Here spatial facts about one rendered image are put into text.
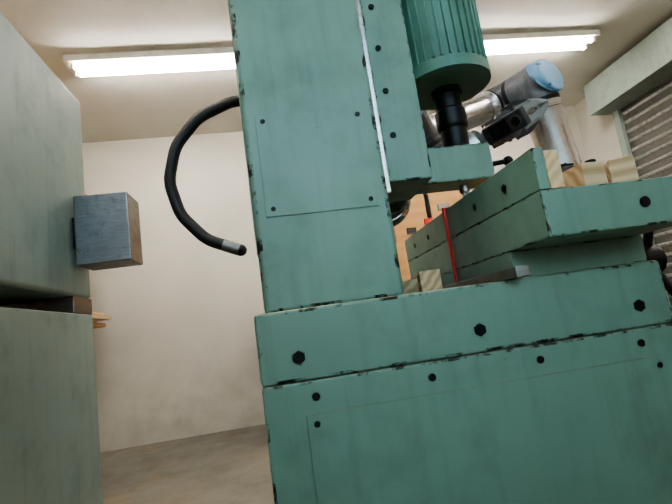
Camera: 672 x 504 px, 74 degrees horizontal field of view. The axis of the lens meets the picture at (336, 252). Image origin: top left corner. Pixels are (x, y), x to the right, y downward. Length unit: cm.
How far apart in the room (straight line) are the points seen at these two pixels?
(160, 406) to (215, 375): 51
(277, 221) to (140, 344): 364
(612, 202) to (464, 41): 43
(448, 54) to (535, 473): 68
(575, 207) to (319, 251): 36
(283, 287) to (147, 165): 393
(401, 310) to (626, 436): 34
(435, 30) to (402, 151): 25
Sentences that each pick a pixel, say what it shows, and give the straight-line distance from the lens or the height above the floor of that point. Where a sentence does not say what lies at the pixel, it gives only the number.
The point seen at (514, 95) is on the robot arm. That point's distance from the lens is 161.
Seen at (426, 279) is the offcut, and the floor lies 82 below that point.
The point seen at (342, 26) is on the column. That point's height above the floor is 127.
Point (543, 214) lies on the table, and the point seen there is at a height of 87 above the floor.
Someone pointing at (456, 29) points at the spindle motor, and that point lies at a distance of 95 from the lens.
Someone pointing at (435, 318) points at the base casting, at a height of 76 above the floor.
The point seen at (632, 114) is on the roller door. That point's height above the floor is 225.
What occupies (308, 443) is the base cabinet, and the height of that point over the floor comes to 64.
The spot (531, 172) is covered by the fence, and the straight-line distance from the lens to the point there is 62.
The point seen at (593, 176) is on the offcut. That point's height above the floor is 92.
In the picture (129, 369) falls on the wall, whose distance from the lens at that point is 432.
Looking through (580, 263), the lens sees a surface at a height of 81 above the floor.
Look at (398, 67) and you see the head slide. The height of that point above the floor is 121.
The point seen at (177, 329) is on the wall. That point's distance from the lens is 422.
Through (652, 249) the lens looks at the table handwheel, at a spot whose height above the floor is 83.
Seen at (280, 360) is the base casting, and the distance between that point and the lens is 58.
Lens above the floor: 78
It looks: 9 degrees up
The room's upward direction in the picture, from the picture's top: 8 degrees counter-clockwise
